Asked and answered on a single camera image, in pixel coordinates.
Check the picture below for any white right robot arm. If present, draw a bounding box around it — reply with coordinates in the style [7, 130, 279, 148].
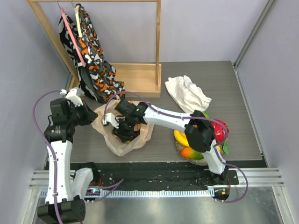
[109, 99, 228, 184]

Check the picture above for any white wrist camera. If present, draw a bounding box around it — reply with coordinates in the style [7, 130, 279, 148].
[102, 113, 119, 128]
[60, 87, 83, 107]

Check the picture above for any translucent plastic shopping bag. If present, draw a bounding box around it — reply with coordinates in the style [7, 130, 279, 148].
[92, 100, 154, 156]

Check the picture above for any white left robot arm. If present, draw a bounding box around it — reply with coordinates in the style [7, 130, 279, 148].
[37, 97, 100, 224]

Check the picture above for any pink clothes hanger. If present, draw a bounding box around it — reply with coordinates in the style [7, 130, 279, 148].
[59, 6, 86, 67]

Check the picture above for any wooden clothes rack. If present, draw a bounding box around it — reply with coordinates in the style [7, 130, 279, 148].
[27, 0, 162, 98]

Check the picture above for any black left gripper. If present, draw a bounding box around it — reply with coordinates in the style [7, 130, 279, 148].
[67, 100, 98, 126]

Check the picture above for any orange camouflage patterned garment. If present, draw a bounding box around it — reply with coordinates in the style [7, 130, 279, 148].
[58, 3, 125, 104]

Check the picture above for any white slotted cable duct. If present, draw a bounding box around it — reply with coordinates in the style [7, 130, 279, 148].
[39, 188, 215, 199]

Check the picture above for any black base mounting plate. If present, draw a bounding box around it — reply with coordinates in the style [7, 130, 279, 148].
[46, 161, 240, 192]

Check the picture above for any cream clothes hanger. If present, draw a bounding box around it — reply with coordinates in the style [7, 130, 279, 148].
[74, 5, 82, 38]

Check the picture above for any green fake mango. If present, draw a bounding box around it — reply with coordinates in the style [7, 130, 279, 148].
[180, 147, 204, 160]

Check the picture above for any green fake watermelon ball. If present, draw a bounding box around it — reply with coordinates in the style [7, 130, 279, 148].
[202, 112, 210, 119]

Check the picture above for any speckled ceramic plate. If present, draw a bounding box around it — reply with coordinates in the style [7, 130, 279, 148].
[175, 141, 208, 166]

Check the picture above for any white crumpled cloth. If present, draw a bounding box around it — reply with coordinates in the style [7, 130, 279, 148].
[164, 75, 212, 113]

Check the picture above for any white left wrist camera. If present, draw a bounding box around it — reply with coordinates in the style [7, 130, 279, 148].
[60, 87, 83, 107]

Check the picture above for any yellow fake banana bunch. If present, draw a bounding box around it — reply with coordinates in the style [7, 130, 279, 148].
[173, 130, 189, 147]

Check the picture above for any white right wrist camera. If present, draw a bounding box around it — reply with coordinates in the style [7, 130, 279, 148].
[102, 113, 119, 128]

